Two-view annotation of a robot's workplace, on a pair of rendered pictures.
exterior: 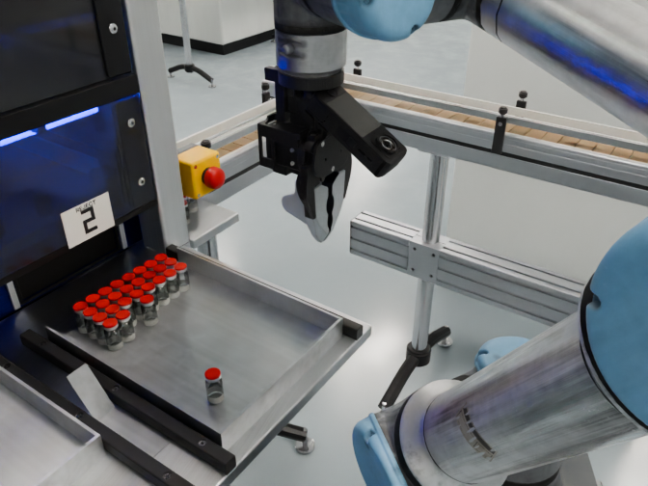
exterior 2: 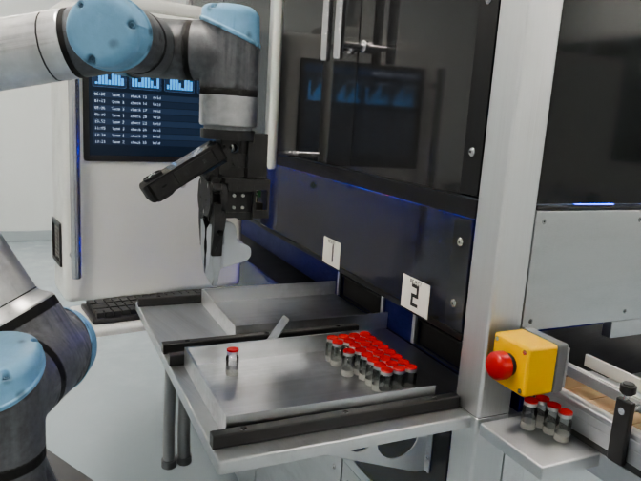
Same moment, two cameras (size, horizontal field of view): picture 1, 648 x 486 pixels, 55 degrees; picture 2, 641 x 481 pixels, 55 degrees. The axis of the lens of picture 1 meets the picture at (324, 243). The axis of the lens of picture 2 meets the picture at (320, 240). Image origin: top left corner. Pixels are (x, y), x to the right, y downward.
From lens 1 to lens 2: 136 cm
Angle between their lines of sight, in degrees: 108
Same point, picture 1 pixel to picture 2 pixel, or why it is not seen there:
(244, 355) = (261, 393)
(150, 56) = (491, 190)
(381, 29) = not seen: hidden behind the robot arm
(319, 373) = (198, 414)
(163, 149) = (478, 291)
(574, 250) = not seen: outside the picture
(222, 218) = (529, 451)
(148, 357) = (304, 366)
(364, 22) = not seen: hidden behind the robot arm
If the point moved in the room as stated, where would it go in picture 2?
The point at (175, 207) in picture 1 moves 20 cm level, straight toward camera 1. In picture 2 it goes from (473, 364) to (346, 343)
